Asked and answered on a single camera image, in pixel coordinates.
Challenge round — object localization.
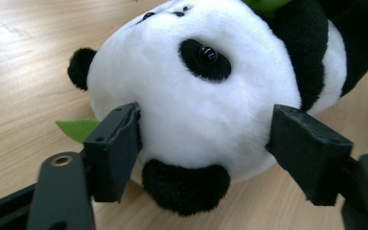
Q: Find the panda plush toy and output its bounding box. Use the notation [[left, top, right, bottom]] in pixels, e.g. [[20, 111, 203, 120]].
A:
[[56, 0, 368, 218]]

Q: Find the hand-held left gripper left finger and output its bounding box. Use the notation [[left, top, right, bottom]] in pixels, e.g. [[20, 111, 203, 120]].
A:
[[82, 102, 143, 204]]

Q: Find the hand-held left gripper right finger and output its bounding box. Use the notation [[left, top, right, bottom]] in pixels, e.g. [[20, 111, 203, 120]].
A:
[[264, 103, 354, 207]]

